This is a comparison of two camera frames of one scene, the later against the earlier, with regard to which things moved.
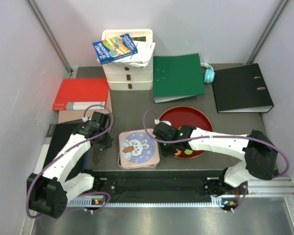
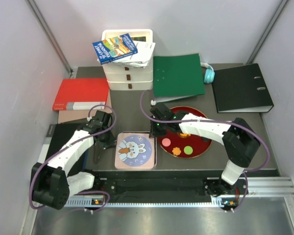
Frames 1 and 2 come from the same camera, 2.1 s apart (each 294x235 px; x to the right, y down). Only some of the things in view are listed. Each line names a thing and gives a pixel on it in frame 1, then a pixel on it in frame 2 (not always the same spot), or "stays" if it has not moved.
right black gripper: (164, 153) -> (154, 133)
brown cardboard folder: (67, 116) stays
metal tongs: (96, 153) stays
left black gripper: (107, 143) stays
